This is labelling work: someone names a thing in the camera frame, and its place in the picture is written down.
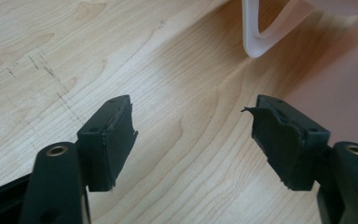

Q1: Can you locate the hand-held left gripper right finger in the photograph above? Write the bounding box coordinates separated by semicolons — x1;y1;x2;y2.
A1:
241;93;358;224

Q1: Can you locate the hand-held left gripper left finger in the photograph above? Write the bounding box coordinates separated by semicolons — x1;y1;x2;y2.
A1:
20;94;139;224

